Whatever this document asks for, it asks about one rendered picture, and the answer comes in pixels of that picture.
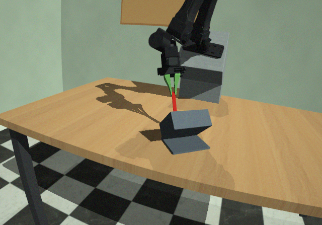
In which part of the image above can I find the dark grey panel with slot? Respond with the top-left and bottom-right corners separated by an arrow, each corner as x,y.
159,109 -> 212,155

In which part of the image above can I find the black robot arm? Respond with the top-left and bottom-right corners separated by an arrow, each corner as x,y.
148,0 -> 224,67

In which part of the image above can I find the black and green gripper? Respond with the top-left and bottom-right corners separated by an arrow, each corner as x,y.
157,66 -> 186,96

